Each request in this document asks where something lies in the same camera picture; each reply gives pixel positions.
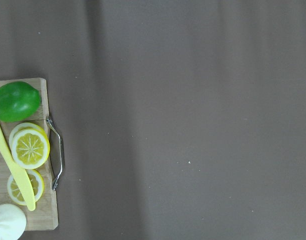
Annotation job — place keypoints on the green lime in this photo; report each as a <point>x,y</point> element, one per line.
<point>18,101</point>

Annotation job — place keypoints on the yellow plastic knife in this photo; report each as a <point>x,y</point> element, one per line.
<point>19,174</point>

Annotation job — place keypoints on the white steamed bun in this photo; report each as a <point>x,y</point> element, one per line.
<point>12,222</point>

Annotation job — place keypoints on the lemon slice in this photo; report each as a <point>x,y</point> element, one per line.
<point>37,183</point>
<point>30,148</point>
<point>23,126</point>

